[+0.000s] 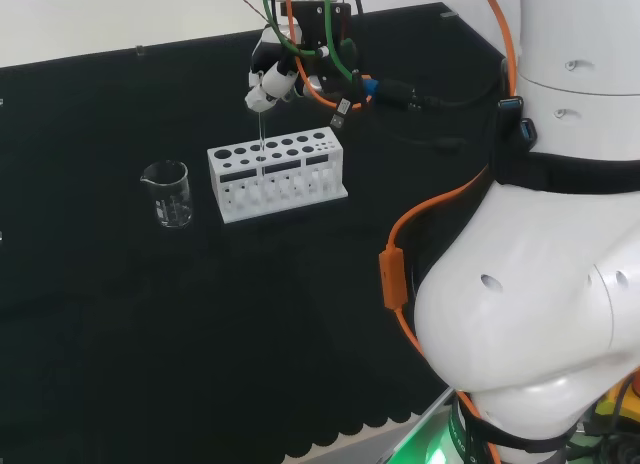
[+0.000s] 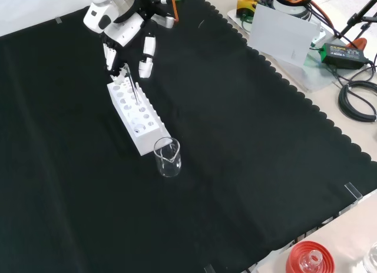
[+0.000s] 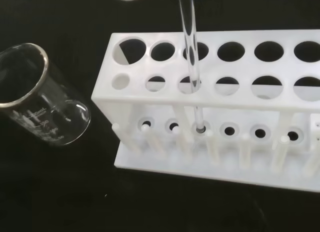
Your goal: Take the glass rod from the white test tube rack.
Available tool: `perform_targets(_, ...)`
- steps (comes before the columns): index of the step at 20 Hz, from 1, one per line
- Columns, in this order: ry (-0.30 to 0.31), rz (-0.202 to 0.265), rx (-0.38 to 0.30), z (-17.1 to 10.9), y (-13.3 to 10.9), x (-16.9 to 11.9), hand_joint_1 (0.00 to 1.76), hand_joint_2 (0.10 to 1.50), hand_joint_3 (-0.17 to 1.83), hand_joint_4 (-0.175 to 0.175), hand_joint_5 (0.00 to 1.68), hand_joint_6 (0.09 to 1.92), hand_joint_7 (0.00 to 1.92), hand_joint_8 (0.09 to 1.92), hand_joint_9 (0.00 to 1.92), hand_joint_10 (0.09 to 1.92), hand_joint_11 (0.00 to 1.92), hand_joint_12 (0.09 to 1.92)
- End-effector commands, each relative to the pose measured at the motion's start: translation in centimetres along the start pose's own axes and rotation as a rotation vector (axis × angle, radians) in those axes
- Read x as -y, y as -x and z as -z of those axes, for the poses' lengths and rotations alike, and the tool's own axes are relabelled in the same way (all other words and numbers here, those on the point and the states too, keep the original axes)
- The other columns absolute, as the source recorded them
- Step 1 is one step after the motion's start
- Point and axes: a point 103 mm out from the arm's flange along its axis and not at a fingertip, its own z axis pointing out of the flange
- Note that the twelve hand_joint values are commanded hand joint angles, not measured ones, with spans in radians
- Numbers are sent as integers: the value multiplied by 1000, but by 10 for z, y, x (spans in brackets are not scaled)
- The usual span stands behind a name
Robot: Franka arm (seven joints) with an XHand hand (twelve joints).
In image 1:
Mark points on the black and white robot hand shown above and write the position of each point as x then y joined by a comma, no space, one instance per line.
275,81

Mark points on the clear glass rod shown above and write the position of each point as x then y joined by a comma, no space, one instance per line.
261,134

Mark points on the white test tube rack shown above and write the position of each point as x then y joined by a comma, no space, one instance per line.
214,174

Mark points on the small clear glass beaker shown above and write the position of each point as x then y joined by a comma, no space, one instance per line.
172,206

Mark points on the black bench cloth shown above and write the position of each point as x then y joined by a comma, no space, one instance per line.
200,309

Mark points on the yellow stop button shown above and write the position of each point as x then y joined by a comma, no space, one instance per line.
612,404

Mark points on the metal base plate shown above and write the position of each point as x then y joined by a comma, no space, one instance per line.
415,439

